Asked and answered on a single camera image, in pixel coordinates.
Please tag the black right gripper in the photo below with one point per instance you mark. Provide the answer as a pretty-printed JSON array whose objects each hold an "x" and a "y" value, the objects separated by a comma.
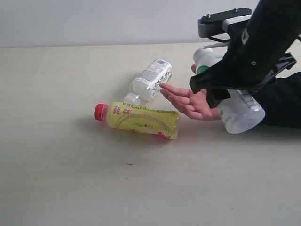
[{"x": 249, "y": 64}]

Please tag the green white label bottle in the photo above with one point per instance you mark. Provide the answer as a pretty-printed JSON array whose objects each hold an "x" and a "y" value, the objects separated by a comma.
[{"x": 241, "y": 112}]

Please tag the yellow bottle red cap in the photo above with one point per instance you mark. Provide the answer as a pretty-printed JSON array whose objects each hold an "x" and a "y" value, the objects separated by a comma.
[{"x": 139, "y": 118}]

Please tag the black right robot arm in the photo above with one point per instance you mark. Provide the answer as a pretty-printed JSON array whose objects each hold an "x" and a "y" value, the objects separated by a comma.
[{"x": 271, "y": 17}]

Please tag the black sleeved forearm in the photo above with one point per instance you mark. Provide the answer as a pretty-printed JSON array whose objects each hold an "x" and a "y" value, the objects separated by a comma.
[{"x": 281, "y": 102}]

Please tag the white floral label bottle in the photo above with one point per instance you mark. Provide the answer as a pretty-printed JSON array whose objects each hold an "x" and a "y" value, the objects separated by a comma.
[{"x": 147, "y": 84}]

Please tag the open human hand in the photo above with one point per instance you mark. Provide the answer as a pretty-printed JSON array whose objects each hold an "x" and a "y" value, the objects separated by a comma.
[{"x": 194, "y": 106}]

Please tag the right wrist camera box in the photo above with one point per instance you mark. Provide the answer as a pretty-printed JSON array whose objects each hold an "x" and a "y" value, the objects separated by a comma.
[{"x": 216, "y": 24}]

